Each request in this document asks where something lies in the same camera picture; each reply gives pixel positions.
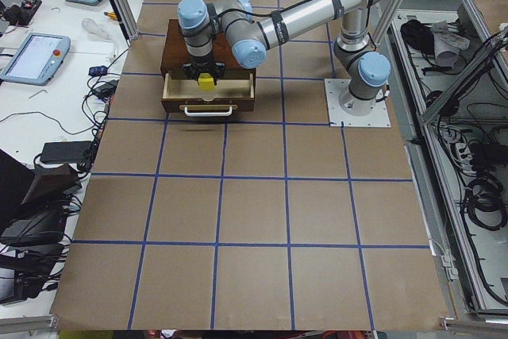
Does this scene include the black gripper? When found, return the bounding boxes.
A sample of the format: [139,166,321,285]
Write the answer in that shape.
[182,62,225,86]

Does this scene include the yellow cube block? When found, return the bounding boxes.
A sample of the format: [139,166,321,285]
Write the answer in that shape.
[198,72,216,91]

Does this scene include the wooden drawer with white handle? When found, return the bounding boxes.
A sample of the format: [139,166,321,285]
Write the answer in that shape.
[161,70,256,117]

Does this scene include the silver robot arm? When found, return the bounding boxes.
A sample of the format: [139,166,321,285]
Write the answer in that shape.
[178,0,391,116]

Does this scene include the dark wooden drawer box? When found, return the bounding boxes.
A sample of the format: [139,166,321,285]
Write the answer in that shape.
[160,19,256,79]

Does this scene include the clear light bulb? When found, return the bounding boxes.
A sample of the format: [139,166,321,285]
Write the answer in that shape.
[81,18,113,40]

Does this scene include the black power adapter brick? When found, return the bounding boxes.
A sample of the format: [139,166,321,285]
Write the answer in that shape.
[40,141,91,164]

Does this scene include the near blue teach pendant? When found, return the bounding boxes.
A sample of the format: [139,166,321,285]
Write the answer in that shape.
[1,33,71,86]

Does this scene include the dark brown wooden box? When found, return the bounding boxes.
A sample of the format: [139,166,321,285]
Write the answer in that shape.
[1,151,81,225]

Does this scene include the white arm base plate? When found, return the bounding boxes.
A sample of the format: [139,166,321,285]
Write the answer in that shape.
[324,79,391,128]

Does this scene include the coiled black cables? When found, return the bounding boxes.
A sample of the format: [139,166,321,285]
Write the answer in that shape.
[464,171,505,232]

